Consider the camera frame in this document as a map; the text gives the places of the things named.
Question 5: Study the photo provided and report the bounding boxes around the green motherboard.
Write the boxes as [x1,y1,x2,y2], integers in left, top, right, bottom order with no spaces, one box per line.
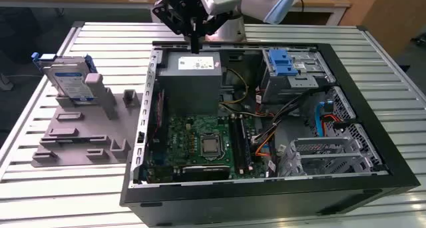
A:
[149,114,268,183]

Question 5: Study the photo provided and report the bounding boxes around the black case fan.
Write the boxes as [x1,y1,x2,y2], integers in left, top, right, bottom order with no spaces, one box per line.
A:
[149,88,168,149]

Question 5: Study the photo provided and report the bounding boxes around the wooden cabinet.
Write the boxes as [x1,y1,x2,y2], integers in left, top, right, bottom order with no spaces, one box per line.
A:
[340,0,426,61]

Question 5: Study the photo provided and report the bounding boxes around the metal drive cage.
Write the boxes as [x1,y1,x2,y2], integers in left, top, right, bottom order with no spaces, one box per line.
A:
[261,47,337,104]

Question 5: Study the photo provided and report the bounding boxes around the grey power supply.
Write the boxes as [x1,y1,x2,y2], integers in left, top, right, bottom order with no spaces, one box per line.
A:
[157,51,224,116]

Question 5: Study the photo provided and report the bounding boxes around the hard disk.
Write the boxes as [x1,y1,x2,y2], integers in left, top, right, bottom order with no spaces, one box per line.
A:
[31,52,98,106]

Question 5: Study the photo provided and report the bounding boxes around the CPU socket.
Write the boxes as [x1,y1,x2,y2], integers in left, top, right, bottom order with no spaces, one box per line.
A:
[198,132,224,161]

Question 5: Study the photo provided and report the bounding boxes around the orange wire with black plug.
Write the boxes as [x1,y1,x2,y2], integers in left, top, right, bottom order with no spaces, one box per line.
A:
[325,114,353,130]

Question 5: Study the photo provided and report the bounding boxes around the silver CPU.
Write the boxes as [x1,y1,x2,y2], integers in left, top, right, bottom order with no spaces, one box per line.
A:
[202,139,220,154]

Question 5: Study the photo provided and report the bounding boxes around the black graphics card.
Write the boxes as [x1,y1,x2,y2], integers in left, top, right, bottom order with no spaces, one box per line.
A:
[146,164,232,183]

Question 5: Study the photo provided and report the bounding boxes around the black chair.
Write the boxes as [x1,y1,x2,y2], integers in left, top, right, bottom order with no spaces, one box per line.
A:
[0,7,43,64]

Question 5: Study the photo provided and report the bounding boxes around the metal disk bay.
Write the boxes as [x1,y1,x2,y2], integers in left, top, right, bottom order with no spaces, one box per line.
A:
[280,137,372,178]

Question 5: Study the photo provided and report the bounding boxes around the black PC case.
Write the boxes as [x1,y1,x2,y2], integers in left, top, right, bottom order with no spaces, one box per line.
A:
[119,40,421,227]

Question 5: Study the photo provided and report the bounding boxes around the grey parts rack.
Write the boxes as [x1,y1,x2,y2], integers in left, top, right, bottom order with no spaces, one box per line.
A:
[31,73,145,168]

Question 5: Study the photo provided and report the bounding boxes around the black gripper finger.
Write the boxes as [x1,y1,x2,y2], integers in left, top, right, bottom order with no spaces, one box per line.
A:
[153,0,198,54]
[197,12,234,54]

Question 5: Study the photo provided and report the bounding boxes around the blue wire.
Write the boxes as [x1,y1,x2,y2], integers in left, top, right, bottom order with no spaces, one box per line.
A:
[314,100,334,139]

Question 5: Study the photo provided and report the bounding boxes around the blue drive latch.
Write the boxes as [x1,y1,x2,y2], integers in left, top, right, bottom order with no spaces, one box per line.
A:
[269,49,298,77]

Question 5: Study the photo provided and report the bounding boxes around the yellow wires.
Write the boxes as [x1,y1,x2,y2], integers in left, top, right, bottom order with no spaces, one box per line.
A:
[220,67,250,104]

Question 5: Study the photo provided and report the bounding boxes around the black RAM slot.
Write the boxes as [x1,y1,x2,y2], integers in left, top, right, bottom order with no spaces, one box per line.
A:
[232,115,244,173]

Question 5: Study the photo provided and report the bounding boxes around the grey floor stand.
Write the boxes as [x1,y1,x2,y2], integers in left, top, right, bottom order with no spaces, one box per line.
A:
[0,72,14,91]

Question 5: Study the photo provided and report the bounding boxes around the black cable bundle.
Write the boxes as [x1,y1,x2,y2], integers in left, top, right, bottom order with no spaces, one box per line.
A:
[256,92,321,149]

